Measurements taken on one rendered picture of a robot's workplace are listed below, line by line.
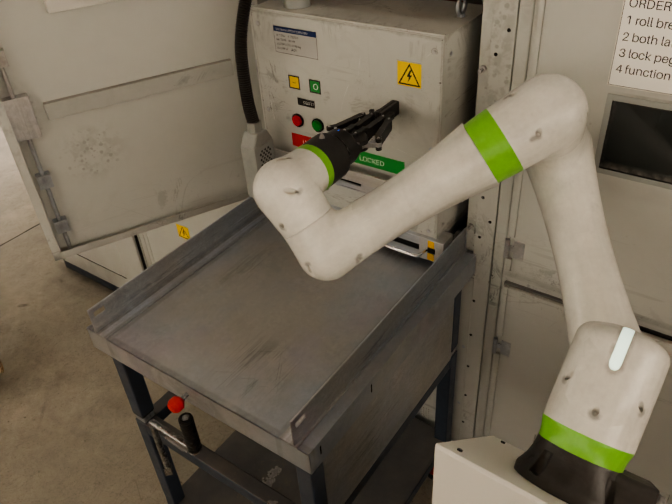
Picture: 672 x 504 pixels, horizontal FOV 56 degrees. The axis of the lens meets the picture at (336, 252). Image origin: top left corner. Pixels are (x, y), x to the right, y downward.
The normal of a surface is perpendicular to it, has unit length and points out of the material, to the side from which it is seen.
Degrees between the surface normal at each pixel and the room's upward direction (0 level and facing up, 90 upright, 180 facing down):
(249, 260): 0
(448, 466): 90
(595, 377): 46
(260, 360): 0
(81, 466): 0
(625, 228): 90
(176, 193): 90
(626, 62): 90
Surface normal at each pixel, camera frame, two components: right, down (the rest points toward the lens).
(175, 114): 0.48, 0.50
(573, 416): -0.66, -0.29
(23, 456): -0.06, -0.80
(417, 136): -0.58, 0.51
